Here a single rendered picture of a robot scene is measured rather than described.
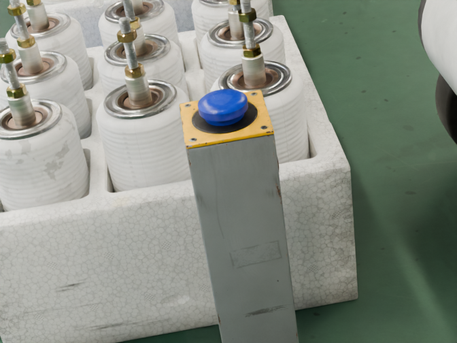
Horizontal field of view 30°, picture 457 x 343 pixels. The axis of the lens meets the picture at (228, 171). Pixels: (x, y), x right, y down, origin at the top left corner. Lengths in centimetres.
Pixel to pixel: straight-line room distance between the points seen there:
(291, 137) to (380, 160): 34
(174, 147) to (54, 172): 12
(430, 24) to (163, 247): 34
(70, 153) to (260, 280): 25
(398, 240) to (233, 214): 38
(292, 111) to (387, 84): 53
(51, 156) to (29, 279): 13
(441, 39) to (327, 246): 27
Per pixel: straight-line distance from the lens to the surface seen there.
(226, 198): 69
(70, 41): 107
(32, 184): 87
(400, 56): 145
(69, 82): 97
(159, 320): 94
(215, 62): 95
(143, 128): 83
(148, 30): 105
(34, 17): 108
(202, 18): 106
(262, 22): 99
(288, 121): 85
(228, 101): 68
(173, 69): 96
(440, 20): 76
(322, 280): 93
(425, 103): 131
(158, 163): 85
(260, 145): 67
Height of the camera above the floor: 66
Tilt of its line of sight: 33 degrees down
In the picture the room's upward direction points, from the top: 9 degrees counter-clockwise
